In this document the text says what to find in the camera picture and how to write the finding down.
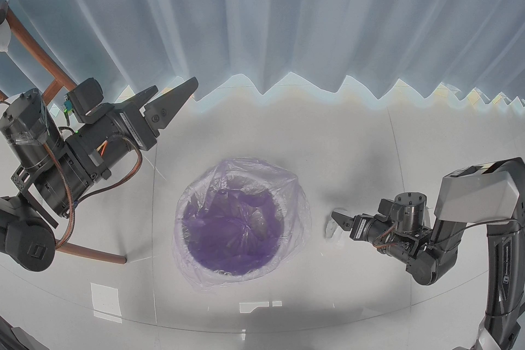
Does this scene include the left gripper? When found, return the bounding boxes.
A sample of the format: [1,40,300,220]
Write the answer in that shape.
[63,76,199,181]

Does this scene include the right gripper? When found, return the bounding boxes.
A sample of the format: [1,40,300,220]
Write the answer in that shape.
[331,210,398,248]

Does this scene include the white paper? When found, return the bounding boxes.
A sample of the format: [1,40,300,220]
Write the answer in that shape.
[324,207,349,242]

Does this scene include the purple plastic bag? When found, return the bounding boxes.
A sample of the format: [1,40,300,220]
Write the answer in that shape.
[171,157,313,291]

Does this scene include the white trash bin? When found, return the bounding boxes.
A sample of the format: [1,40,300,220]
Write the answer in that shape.
[176,175,288,283]

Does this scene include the white padded wooden chair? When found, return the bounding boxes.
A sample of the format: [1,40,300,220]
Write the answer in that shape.
[0,0,126,266]

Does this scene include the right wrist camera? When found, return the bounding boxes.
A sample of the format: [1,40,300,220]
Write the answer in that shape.
[378,199,398,220]

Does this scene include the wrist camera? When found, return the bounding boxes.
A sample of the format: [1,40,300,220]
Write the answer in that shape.
[378,199,398,220]
[63,78,115,124]

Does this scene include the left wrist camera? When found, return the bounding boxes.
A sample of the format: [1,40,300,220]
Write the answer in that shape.
[63,78,115,124]

